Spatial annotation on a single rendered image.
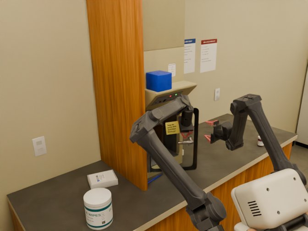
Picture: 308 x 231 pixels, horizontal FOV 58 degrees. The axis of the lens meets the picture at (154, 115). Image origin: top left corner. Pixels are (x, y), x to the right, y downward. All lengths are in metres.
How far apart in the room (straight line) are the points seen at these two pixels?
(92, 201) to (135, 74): 0.64
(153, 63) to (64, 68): 0.54
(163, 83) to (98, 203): 0.67
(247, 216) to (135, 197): 0.76
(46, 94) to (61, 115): 0.16
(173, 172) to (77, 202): 0.80
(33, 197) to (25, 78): 0.67
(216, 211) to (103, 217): 0.61
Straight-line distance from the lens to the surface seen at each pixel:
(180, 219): 1.70
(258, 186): 0.96
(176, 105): 1.28
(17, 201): 1.76
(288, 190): 1.02
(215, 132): 1.73
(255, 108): 1.25
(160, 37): 1.56
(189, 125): 1.46
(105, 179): 1.71
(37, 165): 1.86
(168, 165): 0.95
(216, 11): 2.58
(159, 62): 1.57
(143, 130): 0.93
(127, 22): 1.42
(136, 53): 1.38
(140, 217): 1.48
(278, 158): 1.26
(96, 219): 1.40
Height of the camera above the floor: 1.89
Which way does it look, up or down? 20 degrees down
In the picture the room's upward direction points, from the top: 1 degrees counter-clockwise
